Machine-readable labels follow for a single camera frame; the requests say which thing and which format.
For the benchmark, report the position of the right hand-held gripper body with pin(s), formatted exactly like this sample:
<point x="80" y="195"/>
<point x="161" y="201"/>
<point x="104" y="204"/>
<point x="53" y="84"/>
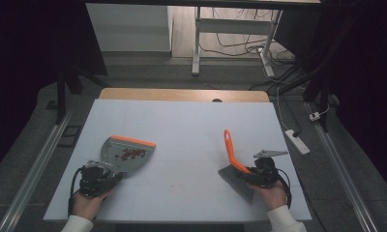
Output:
<point x="265" y="172"/>

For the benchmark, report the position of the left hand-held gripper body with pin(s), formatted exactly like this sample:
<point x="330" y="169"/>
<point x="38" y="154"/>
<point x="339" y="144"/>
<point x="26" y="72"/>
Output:
<point x="92" y="179"/>

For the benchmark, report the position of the grey dustpan with orange edge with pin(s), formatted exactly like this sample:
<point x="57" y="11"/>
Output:
<point x="125" y="154"/>

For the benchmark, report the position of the pile of red and green beans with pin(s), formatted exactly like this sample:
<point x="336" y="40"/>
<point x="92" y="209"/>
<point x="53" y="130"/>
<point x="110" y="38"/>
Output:
<point x="133" y="153"/>

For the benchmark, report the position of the person's right hand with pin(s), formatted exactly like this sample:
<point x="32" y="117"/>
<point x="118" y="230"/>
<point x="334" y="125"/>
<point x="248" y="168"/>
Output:
<point x="273" y="195"/>

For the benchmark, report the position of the person's left hand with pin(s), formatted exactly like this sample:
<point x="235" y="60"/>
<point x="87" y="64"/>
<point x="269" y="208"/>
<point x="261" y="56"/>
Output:
<point x="86" y="204"/>

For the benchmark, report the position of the white power strip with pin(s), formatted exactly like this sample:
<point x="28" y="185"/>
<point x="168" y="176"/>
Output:
<point x="297" y="141"/>

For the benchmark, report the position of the small white plug adapter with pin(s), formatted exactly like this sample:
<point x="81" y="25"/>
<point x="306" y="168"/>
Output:
<point x="314" y="116"/>

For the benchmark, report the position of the black metal stand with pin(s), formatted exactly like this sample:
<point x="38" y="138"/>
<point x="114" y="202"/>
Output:
<point x="314" y="83"/>
<point x="65" y="83"/>

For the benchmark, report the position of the white cabinet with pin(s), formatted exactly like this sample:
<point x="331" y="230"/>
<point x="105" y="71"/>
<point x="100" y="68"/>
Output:
<point x="130" y="29"/>

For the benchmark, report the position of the aluminium floor rail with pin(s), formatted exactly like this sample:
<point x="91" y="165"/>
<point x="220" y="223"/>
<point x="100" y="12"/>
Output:
<point x="33" y="170"/>
<point x="343" y="174"/>

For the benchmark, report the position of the white metal desk frame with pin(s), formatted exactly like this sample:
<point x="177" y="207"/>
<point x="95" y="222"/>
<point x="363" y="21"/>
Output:
<point x="233" y="27"/>

